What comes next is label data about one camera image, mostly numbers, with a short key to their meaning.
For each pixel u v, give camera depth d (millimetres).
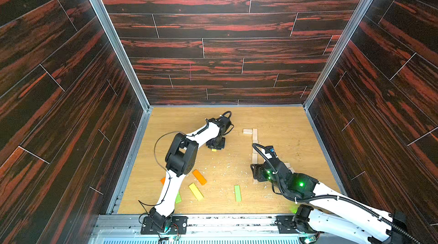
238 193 821
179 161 590
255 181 690
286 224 734
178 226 731
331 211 500
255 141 1011
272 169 545
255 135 1038
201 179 866
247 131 1046
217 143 850
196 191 825
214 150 959
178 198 806
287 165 933
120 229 734
